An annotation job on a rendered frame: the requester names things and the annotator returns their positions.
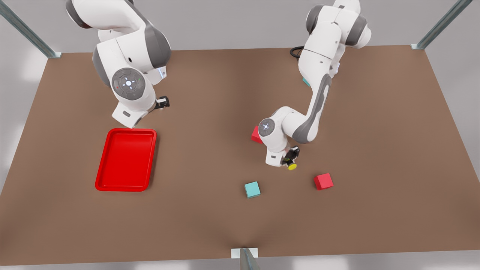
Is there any red rectangular tray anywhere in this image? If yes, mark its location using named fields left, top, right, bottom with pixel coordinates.
left=95, top=128, right=157, bottom=192

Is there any silver frame post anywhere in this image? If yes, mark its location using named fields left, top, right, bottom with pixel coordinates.
left=411, top=0, right=474, bottom=50
left=231, top=247, right=260, bottom=270
left=0, top=0, right=62, bottom=59

